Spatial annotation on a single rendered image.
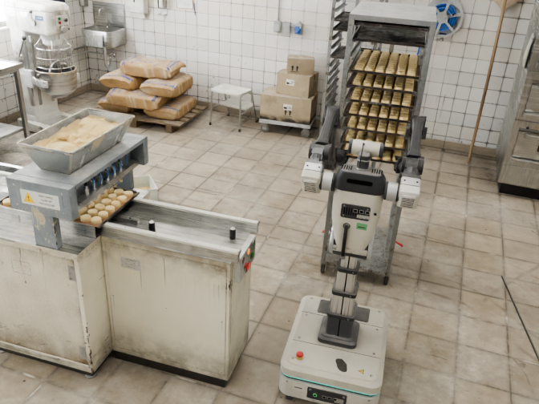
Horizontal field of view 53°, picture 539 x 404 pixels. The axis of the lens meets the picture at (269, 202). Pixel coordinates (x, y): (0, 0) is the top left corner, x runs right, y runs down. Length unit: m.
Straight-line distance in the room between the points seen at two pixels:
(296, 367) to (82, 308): 1.12
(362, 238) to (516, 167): 3.20
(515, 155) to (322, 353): 3.23
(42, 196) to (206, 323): 0.99
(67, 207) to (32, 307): 0.72
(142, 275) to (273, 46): 4.41
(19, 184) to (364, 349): 1.90
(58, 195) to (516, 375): 2.69
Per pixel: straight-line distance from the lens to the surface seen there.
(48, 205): 2.64
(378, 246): 4.15
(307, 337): 3.07
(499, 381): 3.52
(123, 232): 2.76
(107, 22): 7.68
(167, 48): 7.35
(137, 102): 6.50
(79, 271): 2.75
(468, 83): 6.44
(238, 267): 2.62
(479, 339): 3.76
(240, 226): 2.80
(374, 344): 3.10
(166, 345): 3.05
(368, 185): 2.53
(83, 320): 2.94
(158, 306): 2.90
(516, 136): 5.58
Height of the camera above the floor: 2.28
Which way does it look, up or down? 28 degrees down
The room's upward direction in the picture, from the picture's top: 3 degrees clockwise
